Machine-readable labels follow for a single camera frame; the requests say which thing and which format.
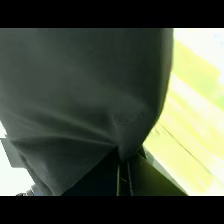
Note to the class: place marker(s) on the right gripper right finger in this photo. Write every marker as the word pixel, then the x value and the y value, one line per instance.
pixel 150 181

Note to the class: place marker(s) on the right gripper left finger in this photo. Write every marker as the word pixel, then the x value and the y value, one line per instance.
pixel 100 181

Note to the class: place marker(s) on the black trousers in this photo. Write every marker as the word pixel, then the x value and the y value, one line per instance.
pixel 83 93

